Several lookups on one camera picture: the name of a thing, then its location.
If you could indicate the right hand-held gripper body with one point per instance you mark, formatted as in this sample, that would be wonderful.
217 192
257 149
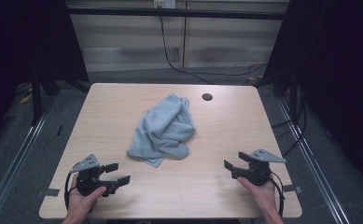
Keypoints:
257 171

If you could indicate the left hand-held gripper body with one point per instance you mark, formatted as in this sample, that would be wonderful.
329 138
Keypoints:
89 177

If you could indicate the light blue towel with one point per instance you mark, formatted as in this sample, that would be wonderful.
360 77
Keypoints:
163 130

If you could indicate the person's right hand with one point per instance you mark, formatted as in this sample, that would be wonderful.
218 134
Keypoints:
261 194

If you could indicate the person's left hand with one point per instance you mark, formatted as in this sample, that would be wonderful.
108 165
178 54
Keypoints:
81 202

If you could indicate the grey tape strip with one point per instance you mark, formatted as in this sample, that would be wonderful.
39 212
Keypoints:
291 188
51 192

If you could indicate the black metal stand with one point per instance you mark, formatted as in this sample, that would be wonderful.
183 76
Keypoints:
36 99

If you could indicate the yellow object on floor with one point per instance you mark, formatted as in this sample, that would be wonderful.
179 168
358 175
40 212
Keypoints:
25 98

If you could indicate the black curtain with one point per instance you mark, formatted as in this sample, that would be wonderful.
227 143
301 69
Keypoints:
341 62
20 46

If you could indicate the black horizontal metal bar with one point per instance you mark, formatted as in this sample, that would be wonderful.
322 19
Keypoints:
176 13

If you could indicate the metal floor rail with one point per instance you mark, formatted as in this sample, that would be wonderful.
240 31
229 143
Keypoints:
11 168
316 168

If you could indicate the white wall outlet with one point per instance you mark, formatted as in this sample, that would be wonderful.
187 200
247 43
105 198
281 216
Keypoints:
165 3

